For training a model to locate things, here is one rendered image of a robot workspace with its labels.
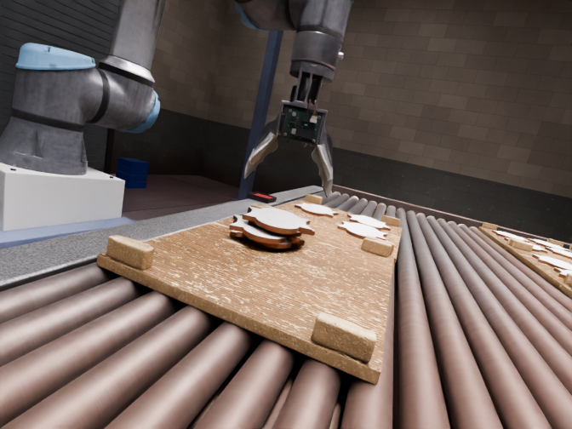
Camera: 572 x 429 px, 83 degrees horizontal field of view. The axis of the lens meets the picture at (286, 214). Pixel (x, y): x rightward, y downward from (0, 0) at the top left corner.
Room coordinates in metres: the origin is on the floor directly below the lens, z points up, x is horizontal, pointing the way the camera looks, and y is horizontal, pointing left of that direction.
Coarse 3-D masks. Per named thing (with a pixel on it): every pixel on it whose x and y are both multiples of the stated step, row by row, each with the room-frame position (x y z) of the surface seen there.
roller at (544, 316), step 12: (456, 228) 1.44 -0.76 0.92; (468, 240) 1.19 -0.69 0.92; (480, 252) 1.02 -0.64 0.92; (492, 264) 0.89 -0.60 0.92; (504, 276) 0.78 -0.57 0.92; (516, 288) 0.70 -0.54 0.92; (528, 300) 0.63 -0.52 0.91; (540, 312) 0.58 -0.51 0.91; (552, 324) 0.53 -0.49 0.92; (552, 336) 0.50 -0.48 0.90; (564, 336) 0.49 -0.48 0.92; (564, 348) 0.47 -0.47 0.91
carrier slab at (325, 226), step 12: (288, 204) 0.99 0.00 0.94; (300, 216) 0.85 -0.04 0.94; (312, 216) 0.89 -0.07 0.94; (324, 216) 0.93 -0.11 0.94; (336, 216) 0.97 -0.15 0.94; (312, 228) 0.75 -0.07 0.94; (324, 228) 0.78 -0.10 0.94; (336, 228) 0.81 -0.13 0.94; (396, 228) 1.00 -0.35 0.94; (336, 240) 0.69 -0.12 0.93; (348, 240) 0.71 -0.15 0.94; (360, 240) 0.74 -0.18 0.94; (396, 240) 0.82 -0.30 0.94; (396, 252) 0.70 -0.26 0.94
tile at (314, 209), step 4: (296, 204) 0.97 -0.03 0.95; (300, 204) 0.98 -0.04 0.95; (304, 204) 1.00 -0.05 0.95; (308, 204) 1.01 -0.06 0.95; (312, 204) 1.03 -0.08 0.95; (316, 204) 1.05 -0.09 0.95; (300, 208) 0.96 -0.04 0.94; (304, 208) 0.94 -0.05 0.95; (308, 208) 0.95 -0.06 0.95; (312, 208) 0.97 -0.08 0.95; (316, 208) 0.98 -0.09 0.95; (320, 208) 1.00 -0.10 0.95; (324, 208) 1.02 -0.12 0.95; (328, 208) 1.03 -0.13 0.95; (308, 212) 0.91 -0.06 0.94; (312, 212) 0.91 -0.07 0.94; (316, 212) 0.91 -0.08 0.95; (320, 212) 0.93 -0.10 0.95; (324, 212) 0.94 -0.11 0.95; (328, 212) 0.96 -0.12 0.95; (332, 212) 0.97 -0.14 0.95; (336, 212) 0.99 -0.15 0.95; (328, 216) 0.93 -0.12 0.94; (332, 216) 0.93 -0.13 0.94
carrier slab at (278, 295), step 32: (224, 224) 0.62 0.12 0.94; (160, 256) 0.40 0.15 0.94; (192, 256) 0.42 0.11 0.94; (224, 256) 0.45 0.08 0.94; (256, 256) 0.48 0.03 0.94; (288, 256) 0.51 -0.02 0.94; (320, 256) 0.55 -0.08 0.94; (352, 256) 0.59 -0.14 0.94; (160, 288) 0.34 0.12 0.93; (192, 288) 0.34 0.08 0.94; (224, 288) 0.35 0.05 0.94; (256, 288) 0.37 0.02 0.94; (288, 288) 0.39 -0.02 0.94; (320, 288) 0.41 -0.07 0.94; (352, 288) 0.44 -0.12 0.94; (384, 288) 0.47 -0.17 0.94; (256, 320) 0.30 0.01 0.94; (288, 320) 0.31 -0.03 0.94; (352, 320) 0.34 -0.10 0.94; (384, 320) 0.36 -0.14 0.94; (320, 352) 0.28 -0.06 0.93
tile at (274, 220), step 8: (256, 208) 0.61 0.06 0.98; (264, 208) 0.63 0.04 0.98; (248, 216) 0.54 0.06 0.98; (256, 216) 0.54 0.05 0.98; (264, 216) 0.55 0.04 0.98; (272, 216) 0.57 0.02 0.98; (280, 216) 0.58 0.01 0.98; (288, 216) 0.60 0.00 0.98; (296, 216) 0.61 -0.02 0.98; (256, 224) 0.53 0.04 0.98; (264, 224) 0.51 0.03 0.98; (272, 224) 0.51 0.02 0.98; (280, 224) 0.53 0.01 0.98; (288, 224) 0.54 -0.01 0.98; (296, 224) 0.55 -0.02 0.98; (304, 224) 0.57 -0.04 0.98; (280, 232) 0.51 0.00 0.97; (288, 232) 0.51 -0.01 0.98; (304, 232) 0.54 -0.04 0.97
